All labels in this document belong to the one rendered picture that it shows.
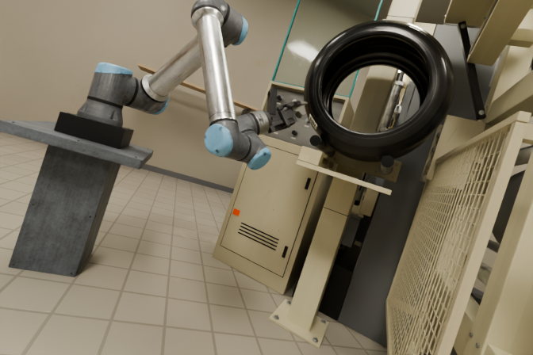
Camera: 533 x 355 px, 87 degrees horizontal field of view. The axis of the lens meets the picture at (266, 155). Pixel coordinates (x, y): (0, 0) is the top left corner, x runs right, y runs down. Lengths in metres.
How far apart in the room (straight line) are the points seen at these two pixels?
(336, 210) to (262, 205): 0.56
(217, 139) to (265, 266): 1.23
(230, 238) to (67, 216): 0.96
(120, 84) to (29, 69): 3.47
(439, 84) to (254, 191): 1.22
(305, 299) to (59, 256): 1.15
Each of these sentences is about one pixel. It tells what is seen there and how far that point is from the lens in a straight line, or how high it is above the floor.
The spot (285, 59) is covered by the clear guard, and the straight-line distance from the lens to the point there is 2.05.
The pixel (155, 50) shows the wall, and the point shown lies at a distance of 4.63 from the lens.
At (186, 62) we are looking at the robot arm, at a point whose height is 1.06.
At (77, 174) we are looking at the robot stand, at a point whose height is 0.45.
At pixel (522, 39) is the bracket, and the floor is 1.50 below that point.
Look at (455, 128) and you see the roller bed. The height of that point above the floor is 1.15.
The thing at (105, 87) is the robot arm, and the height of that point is 0.84.
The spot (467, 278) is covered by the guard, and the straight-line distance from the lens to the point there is 0.64.
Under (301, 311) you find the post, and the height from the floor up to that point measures 0.08.
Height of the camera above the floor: 0.79
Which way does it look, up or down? level
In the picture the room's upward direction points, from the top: 18 degrees clockwise
